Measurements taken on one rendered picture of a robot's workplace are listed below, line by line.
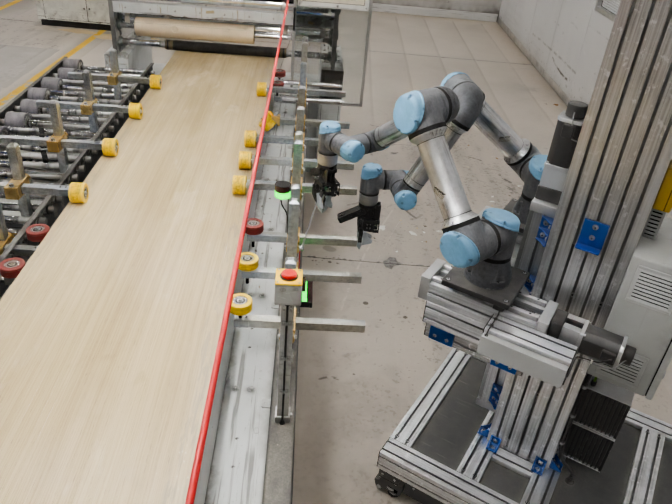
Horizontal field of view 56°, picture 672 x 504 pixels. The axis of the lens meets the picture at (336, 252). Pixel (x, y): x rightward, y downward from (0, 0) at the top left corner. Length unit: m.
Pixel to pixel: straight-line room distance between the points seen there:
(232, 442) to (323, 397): 1.07
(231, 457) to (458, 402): 1.18
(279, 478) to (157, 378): 0.43
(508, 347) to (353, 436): 1.12
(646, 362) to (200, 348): 1.36
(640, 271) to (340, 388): 1.57
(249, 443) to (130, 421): 0.44
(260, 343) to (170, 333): 0.48
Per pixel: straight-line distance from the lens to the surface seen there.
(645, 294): 2.08
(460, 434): 2.70
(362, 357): 3.24
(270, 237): 2.49
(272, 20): 4.51
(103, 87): 4.25
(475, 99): 2.21
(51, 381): 1.88
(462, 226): 1.84
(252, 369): 2.24
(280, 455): 1.88
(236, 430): 2.05
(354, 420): 2.94
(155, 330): 1.98
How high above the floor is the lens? 2.15
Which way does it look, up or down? 32 degrees down
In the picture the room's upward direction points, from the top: 5 degrees clockwise
